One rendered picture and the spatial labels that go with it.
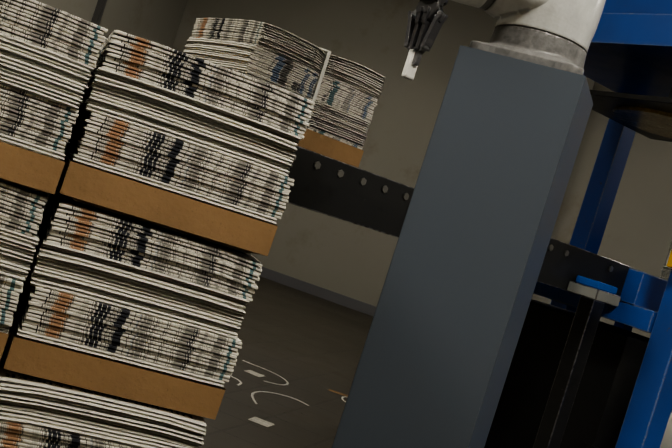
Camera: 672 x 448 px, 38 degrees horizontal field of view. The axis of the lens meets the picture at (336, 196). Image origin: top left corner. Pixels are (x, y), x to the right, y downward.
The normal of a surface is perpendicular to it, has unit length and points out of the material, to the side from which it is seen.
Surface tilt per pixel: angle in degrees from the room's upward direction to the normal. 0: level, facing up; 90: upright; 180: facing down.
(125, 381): 91
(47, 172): 92
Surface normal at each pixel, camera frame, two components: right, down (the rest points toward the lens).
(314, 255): -0.30, -0.11
